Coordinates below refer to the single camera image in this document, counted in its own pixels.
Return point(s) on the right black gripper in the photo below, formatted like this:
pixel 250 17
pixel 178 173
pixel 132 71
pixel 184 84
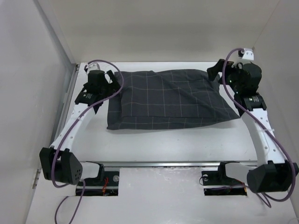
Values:
pixel 213 71

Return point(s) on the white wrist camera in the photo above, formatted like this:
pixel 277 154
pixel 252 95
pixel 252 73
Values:
pixel 246 54
pixel 91 67

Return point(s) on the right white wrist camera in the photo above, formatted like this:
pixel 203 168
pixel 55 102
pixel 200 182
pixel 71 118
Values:
pixel 246 54

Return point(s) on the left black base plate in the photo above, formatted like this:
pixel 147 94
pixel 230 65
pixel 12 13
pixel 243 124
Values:
pixel 106 186

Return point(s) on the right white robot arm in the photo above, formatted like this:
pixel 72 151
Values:
pixel 274 172

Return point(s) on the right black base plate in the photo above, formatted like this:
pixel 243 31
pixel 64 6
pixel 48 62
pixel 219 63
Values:
pixel 217 185

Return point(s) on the aluminium front rail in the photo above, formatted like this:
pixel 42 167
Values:
pixel 158 164

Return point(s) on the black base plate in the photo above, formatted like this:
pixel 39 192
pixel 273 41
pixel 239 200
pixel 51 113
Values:
pixel 217 185
pixel 106 186

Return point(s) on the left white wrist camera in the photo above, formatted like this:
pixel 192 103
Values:
pixel 91 67

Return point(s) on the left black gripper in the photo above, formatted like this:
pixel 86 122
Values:
pixel 113 87

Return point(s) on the white foam front board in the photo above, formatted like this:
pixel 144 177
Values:
pixel 154 196

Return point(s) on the dark grey checked pillowcase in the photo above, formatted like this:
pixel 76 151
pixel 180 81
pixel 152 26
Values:
pixel 171 99

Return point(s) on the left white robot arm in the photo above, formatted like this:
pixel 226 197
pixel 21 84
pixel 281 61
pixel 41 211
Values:
pixel 59 164

